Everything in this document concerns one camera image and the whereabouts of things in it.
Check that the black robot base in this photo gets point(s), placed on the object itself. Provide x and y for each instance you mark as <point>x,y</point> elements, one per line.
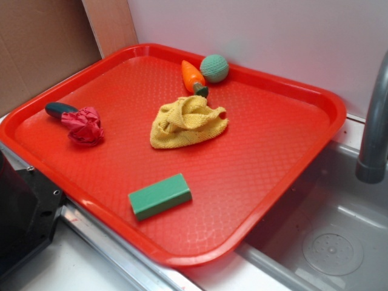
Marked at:
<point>30,206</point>

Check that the dark green plastic pickle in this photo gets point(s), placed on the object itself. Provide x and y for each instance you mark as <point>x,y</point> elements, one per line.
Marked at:
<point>56,109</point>

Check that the red plastic tray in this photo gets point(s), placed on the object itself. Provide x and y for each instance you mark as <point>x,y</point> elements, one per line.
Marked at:
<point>276,128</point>

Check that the yellow knitted cloth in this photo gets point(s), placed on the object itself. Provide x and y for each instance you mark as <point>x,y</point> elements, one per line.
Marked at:
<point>185,122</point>

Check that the green wooden block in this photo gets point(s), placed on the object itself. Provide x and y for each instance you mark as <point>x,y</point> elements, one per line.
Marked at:
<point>160,197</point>

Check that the orange plastic carrot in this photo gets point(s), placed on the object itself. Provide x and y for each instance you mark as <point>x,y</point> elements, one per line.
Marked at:
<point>193,80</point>

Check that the green textured ball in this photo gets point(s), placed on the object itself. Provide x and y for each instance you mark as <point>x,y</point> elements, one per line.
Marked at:
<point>214,68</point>

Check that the crumpled red paper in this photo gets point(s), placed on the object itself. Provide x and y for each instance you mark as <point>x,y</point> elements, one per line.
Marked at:
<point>84,126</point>

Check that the grey sink basin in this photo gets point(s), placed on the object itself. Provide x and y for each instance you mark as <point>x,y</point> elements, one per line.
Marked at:
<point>327,232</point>

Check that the grey metal faucet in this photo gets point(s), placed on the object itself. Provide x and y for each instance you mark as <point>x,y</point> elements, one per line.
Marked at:
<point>372,159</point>

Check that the brown cardboard panel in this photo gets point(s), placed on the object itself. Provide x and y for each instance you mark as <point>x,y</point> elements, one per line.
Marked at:
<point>45,42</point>

